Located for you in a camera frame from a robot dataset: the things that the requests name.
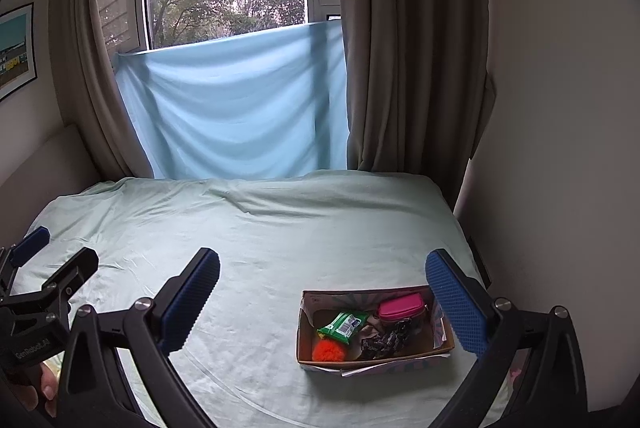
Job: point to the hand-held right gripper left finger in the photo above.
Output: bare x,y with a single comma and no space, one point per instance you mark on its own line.
192,303

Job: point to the wall poster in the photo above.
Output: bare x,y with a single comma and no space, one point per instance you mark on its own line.
15,53

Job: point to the beige headboard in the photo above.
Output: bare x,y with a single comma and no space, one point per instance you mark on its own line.
50,158

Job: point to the brown curtain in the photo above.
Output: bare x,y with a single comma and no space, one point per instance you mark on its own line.
410,58
85,83

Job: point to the light blue hanging cloth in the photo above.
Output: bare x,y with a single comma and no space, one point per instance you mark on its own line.
225,108

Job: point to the person's left hand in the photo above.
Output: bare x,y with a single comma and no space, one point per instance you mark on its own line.
50,388

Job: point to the black patterned scrunchie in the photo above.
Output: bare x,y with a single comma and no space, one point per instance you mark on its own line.
385,340

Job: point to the green wet wipes packet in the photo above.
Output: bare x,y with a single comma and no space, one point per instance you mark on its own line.
345,325

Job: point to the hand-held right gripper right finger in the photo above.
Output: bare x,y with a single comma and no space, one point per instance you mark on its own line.
457,308

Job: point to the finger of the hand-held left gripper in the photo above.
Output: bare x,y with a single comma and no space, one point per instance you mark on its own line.
75,273
30,243

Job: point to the printed cardboard box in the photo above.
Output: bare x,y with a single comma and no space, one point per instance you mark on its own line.
380,364

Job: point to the magenta zip pouch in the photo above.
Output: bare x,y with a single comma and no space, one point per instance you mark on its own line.
400,308

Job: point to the orange fluffy plush persimmon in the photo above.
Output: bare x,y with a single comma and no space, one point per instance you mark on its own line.
330,350

